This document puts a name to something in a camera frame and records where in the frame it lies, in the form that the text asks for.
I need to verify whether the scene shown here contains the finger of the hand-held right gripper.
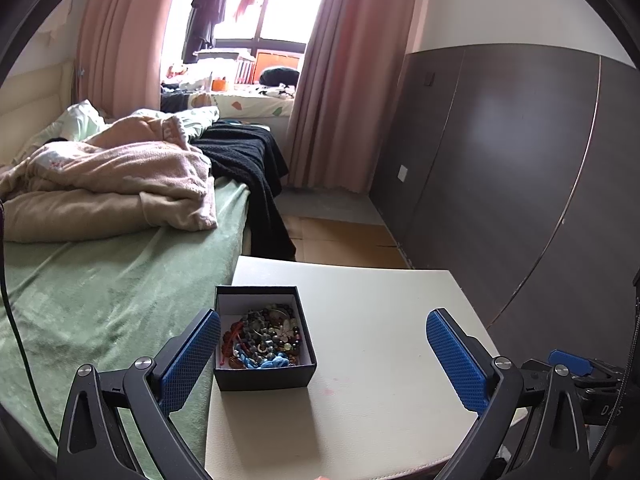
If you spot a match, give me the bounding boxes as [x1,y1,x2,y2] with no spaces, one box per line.
[522,350,626,380]

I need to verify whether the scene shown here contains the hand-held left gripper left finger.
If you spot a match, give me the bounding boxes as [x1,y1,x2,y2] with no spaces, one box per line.
[56,308,223,480]

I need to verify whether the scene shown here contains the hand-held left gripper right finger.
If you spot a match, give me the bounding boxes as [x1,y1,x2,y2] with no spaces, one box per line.
[425,308,593,480]

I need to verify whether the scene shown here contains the reddish brown bead necklace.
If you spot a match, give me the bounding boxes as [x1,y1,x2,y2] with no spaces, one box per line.
[220,317,251,368]

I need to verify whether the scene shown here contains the dark jewelry box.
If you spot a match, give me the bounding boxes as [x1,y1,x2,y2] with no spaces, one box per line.
[213,285,319,392]

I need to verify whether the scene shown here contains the pile of mixed bead jewelry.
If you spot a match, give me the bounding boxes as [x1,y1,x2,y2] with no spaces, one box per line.
[220,302,303,371]

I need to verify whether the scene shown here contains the blue bead bracelet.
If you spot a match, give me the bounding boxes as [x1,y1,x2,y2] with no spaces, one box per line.
[232,345,301,371]

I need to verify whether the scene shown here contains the green bed sheet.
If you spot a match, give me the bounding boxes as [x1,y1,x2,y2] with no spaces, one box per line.
[0,180,251,461]

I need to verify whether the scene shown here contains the flattened cardboard sheets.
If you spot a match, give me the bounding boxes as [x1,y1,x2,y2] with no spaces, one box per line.
[282,215,408,268]

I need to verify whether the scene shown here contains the dark wood wardrobe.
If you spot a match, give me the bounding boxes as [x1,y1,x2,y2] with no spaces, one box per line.
[367,42,640,356]

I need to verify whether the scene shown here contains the beige blanket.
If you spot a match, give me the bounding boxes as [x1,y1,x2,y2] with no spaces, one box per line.
[0,187,156,245]

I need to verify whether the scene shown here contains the pink fleece blanket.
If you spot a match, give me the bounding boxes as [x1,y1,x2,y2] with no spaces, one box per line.
[12,110,221,233]

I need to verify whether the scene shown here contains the black knit blanket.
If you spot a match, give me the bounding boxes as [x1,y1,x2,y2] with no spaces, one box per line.
[192,122,298,263]

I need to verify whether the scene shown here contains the printed window bench cushion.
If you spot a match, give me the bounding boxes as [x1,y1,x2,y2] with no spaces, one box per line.
[192,90,296,121]

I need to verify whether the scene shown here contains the mint green quilt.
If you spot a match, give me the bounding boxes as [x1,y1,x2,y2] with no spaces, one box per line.
[50,100,221,143]

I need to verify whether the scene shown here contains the black round cushion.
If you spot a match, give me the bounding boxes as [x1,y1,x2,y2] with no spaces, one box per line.
[259,66,301,87]

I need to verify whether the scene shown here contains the wide pink curtain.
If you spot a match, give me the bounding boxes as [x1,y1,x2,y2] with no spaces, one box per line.
[285,0,426,196]

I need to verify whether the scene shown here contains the cream padded headboard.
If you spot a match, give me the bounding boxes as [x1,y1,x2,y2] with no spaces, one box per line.
[0,57,81,166]

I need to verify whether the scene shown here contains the orange storage box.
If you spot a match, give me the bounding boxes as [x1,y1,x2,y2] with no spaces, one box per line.
[255,49,303,68]

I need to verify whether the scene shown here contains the narrow pink curtain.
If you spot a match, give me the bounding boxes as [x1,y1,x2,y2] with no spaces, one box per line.
[75,0,188,121]

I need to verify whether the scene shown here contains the hanging dark clothes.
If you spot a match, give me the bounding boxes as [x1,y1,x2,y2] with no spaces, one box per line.
[182,0,236,66]

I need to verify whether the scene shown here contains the black cable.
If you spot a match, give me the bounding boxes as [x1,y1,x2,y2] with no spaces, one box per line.
[0,200,58,443]

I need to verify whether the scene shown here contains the dark window frame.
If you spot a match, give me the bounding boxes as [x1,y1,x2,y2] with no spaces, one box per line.
[215,0,331,56]

